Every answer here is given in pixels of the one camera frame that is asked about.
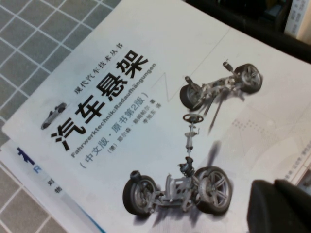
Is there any white car suspension book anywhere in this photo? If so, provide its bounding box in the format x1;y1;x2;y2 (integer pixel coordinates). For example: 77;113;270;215
1;0;311;233

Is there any black plastic book stand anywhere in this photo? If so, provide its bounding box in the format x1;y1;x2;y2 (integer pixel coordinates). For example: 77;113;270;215
184;0;311;71

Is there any thin white paperback book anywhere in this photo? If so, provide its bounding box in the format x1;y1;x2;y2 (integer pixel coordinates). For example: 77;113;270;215
283;0;311;50

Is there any white book with blue print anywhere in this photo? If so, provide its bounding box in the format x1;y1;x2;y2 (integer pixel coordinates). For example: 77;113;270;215
0;140;105;233

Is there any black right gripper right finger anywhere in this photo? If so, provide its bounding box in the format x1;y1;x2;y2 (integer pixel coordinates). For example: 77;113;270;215
275;179;311;233

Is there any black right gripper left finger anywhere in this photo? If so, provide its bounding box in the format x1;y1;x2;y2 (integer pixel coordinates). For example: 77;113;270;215
251;179;304;233

